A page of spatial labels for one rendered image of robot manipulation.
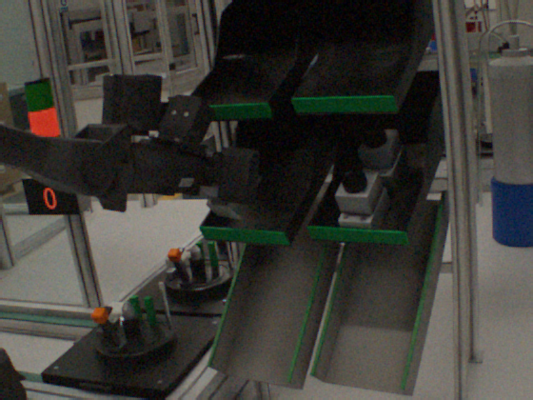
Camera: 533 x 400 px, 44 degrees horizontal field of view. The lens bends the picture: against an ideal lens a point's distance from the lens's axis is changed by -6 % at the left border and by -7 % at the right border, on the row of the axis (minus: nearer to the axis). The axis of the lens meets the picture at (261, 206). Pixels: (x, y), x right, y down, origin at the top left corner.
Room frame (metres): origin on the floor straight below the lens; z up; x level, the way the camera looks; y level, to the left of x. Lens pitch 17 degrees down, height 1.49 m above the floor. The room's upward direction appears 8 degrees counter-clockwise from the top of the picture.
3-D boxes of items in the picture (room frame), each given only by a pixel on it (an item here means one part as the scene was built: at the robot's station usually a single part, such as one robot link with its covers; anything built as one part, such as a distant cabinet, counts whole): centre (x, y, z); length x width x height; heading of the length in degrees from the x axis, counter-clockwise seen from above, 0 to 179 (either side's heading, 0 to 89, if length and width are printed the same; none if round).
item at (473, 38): (6.02, -2.13, 0.90); 0.40 x 0.31 x 0.17; 58
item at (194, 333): (1.04, 0.24, 0.96); 0.24 x 0.24 x 0.02; 67
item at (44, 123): (1.22, 0.37, 1.33); 0.05 x 0.05 x 0.05
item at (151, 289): (1.27, 0.14, 1.01); 0.24 x 0.24 x 0.13; 67
